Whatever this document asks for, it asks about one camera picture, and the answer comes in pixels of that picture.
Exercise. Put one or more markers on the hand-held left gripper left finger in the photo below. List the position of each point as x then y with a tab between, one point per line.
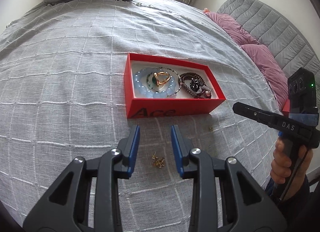
133	152

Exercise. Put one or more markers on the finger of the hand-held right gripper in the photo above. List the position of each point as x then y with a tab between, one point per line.
255	115

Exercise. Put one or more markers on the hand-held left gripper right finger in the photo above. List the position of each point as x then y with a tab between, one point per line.
176	152

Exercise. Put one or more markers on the gold earrings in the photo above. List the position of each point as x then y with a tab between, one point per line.
158	162

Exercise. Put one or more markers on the red cardboard box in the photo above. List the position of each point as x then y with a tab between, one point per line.
135	107

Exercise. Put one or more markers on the gold triangular ornament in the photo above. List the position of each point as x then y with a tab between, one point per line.
161	78

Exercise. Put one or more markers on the person's right forearm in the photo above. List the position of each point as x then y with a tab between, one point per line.
300	192

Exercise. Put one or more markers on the person's right hand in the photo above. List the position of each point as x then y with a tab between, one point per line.
277	164

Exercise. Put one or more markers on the grey quilted headboard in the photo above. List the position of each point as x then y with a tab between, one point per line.
275	21

